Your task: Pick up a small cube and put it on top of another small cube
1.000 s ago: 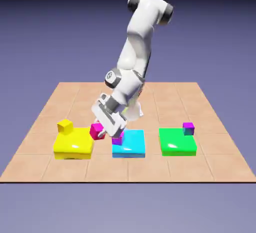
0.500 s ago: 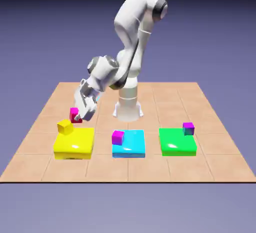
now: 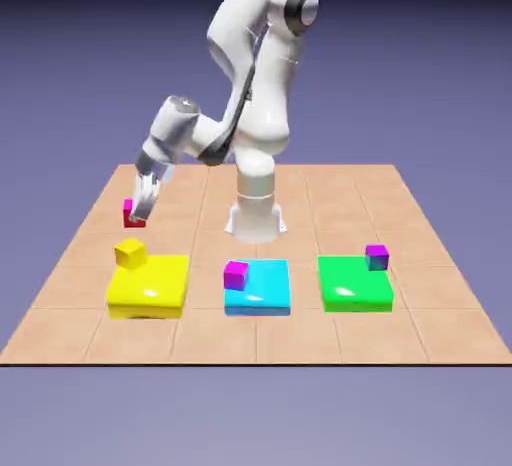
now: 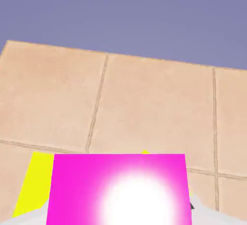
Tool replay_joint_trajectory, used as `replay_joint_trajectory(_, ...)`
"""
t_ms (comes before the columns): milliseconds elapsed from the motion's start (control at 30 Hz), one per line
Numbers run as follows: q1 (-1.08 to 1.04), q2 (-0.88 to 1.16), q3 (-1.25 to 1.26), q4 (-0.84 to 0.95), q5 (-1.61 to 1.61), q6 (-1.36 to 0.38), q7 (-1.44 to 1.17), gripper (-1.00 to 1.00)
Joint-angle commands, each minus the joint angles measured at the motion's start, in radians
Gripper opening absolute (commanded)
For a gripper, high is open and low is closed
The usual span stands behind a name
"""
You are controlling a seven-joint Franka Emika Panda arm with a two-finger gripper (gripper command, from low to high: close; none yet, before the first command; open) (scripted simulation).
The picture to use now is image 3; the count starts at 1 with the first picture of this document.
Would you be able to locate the large green box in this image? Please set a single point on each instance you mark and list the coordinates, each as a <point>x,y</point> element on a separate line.
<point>352,288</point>

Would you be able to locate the large cyan box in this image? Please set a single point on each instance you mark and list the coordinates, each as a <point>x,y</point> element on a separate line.
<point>264,288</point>

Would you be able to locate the small magenta cube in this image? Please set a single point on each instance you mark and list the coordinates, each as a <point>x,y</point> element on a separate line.
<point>236,274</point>

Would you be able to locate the small pink cube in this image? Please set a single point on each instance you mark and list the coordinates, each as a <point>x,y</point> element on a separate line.
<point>127,214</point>

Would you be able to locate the small purple cube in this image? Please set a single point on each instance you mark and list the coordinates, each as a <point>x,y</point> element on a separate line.
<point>376,258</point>

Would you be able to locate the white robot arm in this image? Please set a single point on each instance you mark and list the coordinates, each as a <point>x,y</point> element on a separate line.
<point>260,86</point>

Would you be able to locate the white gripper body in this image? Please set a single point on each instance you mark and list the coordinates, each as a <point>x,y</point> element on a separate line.
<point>144,193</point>

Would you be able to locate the small yellow cube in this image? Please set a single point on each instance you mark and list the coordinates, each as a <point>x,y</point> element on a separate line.
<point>130,254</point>

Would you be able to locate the large yellow box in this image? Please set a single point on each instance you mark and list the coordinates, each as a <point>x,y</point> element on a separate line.
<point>152,286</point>

